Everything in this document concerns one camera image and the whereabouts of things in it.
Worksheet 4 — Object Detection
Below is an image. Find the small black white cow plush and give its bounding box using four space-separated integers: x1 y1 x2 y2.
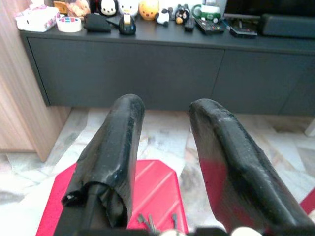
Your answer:
154 7 174 27

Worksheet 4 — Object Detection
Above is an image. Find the green white mug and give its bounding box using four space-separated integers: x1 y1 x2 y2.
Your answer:
191 3 221 24

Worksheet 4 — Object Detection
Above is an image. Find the white patterned tape roll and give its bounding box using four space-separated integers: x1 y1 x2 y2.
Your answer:
56 16 83 33

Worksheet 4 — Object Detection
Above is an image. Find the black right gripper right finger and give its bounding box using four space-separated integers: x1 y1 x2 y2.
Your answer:
189 98 315 236

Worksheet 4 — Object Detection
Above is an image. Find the yellow bear plush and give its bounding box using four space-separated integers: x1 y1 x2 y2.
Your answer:
138 0 160 21

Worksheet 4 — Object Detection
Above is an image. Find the black bird plush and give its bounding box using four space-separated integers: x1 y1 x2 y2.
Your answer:
175 4 189 25

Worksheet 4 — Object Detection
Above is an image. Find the dark grey tv cabinet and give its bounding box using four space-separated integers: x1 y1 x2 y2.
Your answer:
20 17 315 117

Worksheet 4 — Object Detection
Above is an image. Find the brown plush toy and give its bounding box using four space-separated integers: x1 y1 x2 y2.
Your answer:
65 0 91 17

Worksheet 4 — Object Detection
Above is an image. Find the small black remote control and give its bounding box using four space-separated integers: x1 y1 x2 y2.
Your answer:
184 18 196 31

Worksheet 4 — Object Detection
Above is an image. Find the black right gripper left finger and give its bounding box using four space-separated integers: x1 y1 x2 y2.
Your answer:
54 93 146 236

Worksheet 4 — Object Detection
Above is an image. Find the black white panda plush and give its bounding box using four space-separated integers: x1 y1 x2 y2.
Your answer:
99 0 119 17

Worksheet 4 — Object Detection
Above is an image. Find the white floral tissue box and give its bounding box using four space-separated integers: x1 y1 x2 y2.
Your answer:
14 4 61 32

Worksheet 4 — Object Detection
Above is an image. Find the red plastic stool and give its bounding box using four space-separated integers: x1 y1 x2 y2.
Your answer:
35 159 189 236

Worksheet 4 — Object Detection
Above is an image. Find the black tape dispenser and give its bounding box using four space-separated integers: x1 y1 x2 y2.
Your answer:
118 13 137 35

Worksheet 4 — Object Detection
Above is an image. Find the black flat box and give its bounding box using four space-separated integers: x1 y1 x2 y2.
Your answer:
227 19 258 38

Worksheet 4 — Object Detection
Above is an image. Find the black soundbar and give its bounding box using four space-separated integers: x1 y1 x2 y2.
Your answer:
259 13 315 39

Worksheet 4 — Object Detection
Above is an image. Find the black cloth pouch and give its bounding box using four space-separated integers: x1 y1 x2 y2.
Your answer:
83 13 112 32

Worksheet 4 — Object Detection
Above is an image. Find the large black remote control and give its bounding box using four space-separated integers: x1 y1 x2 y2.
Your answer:
194 17 226 34

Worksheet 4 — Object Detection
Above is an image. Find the white duck plush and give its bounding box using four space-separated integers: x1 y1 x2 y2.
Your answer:
117 0 140 18

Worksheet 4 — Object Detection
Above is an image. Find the light wood cabinet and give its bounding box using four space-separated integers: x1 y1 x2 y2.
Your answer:
0 0 72 163

